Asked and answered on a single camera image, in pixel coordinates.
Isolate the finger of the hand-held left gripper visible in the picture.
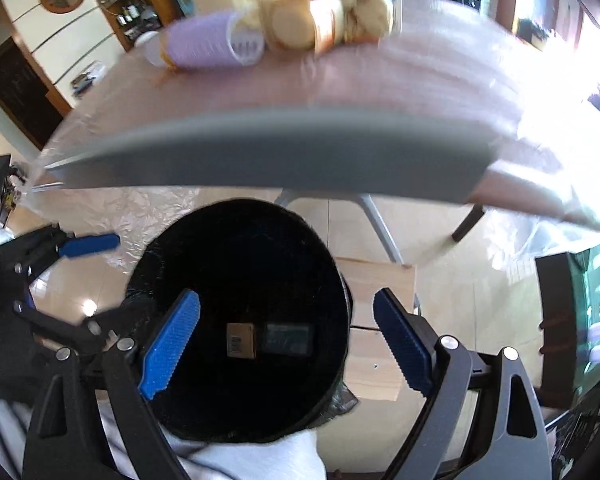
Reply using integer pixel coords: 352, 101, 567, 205
14, 299, 156, 356
0, 224, 122, 283

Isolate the small cardboard box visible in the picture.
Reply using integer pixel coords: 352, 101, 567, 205
226, 322, 257, 360

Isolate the cluttered low shelf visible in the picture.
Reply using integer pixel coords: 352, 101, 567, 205
0, 162, 32, 222

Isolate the clear plastic table cover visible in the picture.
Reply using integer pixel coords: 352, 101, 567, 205
22, 0, 600, 281

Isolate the dark wooden chair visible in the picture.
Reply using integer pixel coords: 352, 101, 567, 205
535, 252, 588, 411

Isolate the wooden shelf cabinet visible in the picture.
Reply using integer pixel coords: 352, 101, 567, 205
77, 0, 182, 54

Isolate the stack of books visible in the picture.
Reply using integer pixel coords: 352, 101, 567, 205
71, 61, 109, 94

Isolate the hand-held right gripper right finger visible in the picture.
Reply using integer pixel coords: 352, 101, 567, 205
372, 287, 553, 480

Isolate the dark wooden door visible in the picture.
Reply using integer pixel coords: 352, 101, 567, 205
0, 35, 74, 151

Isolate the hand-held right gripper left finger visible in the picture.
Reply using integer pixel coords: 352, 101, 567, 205
22, 289, 202, 480

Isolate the dark flat packet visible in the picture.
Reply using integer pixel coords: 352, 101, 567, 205
262, 322, 315, 356

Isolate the wooden table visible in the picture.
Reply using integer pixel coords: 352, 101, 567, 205
30, 0, 600, 242

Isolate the purple cylinder container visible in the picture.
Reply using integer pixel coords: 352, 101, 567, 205
145, 10, 267, 70

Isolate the black round trash bin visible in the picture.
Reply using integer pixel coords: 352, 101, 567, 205
125, 199, 357, 443

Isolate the wooden stool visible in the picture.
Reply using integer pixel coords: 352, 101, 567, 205
332, 257, 423, 402

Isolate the cream paper towel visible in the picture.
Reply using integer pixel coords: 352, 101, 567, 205
337, 0, 396, 43

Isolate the brown paper cup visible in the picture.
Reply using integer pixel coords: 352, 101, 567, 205
260, 0, 348, 56

